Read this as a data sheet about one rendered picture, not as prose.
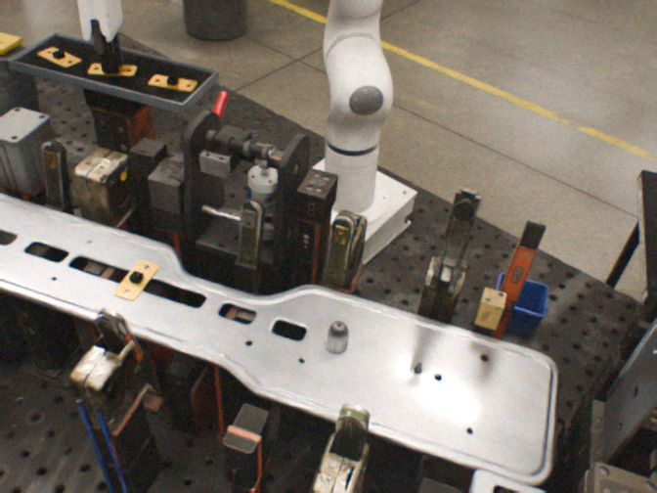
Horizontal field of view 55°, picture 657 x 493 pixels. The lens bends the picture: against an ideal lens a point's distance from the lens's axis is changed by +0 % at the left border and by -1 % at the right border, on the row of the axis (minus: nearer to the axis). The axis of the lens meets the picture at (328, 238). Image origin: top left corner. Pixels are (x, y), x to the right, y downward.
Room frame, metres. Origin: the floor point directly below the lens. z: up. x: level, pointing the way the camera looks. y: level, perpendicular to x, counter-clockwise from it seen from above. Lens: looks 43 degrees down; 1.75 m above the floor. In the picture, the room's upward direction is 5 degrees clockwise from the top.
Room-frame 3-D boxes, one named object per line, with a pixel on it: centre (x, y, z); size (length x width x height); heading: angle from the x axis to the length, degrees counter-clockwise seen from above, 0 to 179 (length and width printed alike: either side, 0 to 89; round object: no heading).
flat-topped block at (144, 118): (1.06, 0.43, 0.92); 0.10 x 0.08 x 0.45; 75
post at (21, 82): (1.13, 0.68, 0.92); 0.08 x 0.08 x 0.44; 75
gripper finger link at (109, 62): (1.03, 0.43, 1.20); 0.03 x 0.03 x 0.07; 4
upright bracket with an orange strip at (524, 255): (0.68, -0.29, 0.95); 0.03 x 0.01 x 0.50; 75
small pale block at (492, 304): (0.66, -0.26, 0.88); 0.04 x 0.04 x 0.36; 75
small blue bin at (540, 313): (0.94, -0.42, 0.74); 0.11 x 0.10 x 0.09; 75
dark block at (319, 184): (0.83, 0.03, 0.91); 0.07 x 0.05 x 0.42; 165
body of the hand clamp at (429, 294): (0.71, -0.19, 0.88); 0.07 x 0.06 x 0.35; 165
